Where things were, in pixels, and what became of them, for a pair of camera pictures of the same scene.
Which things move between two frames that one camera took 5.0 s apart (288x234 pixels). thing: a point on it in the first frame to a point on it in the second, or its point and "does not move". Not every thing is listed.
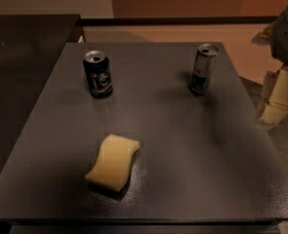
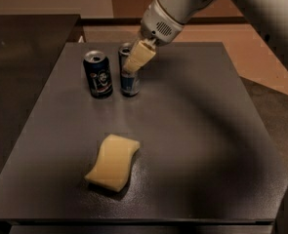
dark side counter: (22, 53) does not move
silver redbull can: (203, 68) to (130, 82)
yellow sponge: (113, 162) does not move
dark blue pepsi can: (99, 74) does not move
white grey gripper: (286, 39) to (158, 25)
